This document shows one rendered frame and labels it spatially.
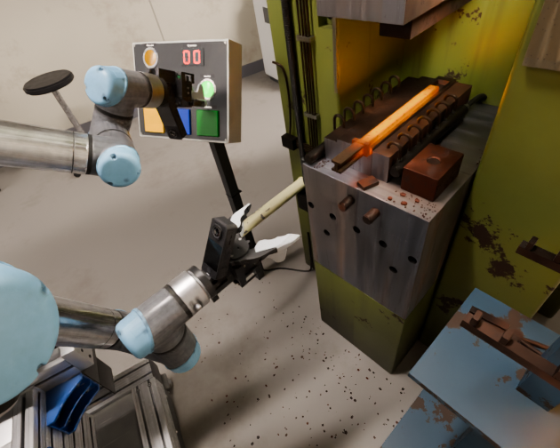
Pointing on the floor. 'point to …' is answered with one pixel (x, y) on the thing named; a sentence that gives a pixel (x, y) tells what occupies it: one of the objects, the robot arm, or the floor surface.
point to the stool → (41, 85)
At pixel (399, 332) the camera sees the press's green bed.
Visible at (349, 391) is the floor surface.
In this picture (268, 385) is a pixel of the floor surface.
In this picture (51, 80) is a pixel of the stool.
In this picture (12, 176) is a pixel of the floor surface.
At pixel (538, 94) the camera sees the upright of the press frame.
